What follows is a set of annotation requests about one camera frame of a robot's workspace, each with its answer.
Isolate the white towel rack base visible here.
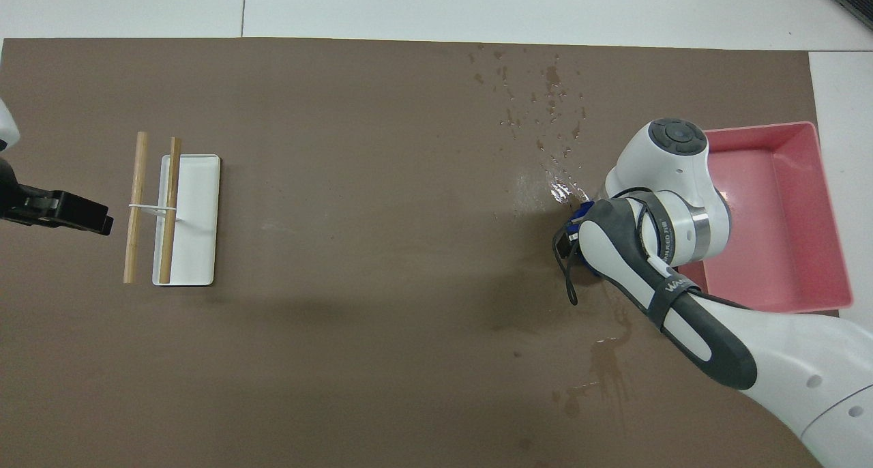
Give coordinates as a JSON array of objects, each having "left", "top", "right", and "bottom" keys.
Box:
[{"left": 128, "top": 154, "right": 222, "bottom": 287}]

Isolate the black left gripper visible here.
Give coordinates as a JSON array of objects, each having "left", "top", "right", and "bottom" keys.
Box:
[{"left": 0, "top": 157, "right": 114, "bottom": 236}]

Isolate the brown table mat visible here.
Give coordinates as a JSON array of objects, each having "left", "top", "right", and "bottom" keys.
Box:
[{"left": 0, "top": 37, "right": 859, "bottom": 468}]

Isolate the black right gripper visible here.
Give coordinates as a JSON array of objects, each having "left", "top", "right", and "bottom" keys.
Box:
[{"left": 554, "top": 220, "right": 581, "bottom": 259}]

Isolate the blue towel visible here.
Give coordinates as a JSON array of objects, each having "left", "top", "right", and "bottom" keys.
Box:
[{"left": 571, "top": 200, "right": 602, "bottom": 278}]

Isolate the pink plastic bin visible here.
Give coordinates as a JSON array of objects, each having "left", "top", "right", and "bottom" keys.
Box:
[{"left": 678, "top": 121, "right": 854, "bottom": 315}]

